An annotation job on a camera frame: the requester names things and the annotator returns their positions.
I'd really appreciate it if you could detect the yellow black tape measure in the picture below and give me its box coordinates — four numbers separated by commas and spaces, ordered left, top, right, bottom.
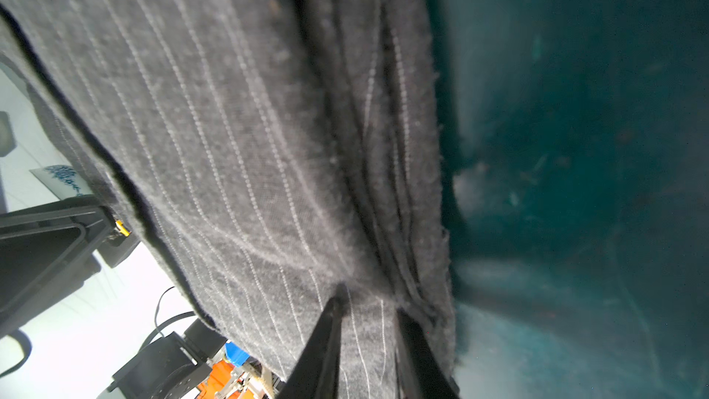
114, 220, 131, 238

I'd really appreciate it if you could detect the dark grey striped shirt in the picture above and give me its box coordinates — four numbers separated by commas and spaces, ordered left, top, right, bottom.
1, 0, 455, 398

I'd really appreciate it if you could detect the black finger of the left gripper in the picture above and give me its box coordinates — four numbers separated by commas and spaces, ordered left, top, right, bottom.
1, 196, 116, 337

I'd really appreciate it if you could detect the blue white ceramic plate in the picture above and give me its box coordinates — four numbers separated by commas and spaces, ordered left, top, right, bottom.
31, 164, 93, 201

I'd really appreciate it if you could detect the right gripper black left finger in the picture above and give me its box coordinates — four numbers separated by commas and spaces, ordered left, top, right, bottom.
278, 286, 349, 399

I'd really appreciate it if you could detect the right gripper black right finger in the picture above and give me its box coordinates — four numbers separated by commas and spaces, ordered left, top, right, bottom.
395, 308, 459, 399

